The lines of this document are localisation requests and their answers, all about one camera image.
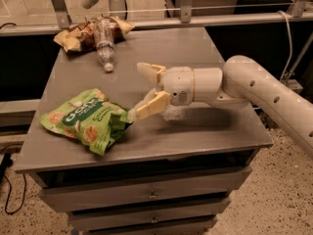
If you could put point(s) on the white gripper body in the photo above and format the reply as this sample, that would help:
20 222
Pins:
177 83

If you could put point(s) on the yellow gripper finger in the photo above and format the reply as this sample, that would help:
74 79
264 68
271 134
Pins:
151 72
153 103

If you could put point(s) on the clear plastic water bottle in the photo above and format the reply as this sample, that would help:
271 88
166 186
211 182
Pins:
105 46

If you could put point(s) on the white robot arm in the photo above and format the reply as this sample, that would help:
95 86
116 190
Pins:
241 80

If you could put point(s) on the green rice chip bag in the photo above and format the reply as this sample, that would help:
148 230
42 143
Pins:
91 118

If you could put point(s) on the brown chip bag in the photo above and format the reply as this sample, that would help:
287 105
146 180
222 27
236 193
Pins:
87 36

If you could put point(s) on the grey drawer cabinet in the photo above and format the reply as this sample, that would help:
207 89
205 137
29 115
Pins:
168 173

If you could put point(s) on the grey metal railing frame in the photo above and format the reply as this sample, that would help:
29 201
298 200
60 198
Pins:
23 17

